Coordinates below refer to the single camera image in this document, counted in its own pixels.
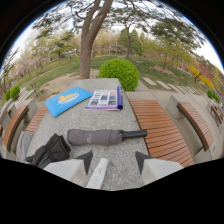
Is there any blue folder with duck illustration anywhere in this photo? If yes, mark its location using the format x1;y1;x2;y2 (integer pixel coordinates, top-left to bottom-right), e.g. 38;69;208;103
44;86;94;118

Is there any black folded cloth bag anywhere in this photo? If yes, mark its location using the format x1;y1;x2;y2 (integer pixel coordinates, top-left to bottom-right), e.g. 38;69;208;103
25;133;72;169

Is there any white tube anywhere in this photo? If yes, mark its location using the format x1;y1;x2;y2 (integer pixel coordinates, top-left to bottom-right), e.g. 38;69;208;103
85;157;110;190

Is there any wooden slat bench seat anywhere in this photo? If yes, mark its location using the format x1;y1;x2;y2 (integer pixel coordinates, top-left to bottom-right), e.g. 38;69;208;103
25;103;50;135
129;99;195;168

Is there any grey folded umbrella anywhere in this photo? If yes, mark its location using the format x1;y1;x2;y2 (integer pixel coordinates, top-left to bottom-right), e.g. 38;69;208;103
67;128;148;147

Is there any grey cloth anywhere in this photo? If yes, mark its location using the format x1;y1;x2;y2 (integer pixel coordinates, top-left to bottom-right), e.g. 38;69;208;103
15;130;35;164

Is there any purple magazine with pictures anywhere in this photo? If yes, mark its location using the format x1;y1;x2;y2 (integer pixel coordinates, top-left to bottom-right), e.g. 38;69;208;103
85;85;124;111

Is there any wooden bench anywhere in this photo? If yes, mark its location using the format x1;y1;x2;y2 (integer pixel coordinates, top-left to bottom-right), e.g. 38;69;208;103
210;104;224;125

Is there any small round green shrub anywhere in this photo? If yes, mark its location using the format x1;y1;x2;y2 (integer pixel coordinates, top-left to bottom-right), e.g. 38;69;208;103
9;85;21;100
206;89;216;100

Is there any round green bush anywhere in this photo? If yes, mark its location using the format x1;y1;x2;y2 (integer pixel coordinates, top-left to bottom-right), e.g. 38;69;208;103
97;58;141;92

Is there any large tree trunk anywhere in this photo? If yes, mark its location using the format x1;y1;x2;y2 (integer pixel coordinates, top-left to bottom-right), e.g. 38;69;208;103
78;0;114;80

